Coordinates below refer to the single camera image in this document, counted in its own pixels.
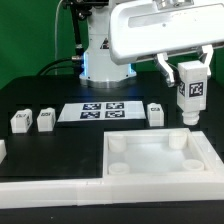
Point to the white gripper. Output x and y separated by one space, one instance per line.
139 30

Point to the white square tabletop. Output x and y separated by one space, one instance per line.
153 152

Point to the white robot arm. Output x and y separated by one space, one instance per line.
99 69

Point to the white marker sheet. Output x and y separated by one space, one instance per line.
94 111

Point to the white U-shaped fence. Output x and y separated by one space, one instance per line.
207 185

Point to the black camera stand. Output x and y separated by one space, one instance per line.
80 10

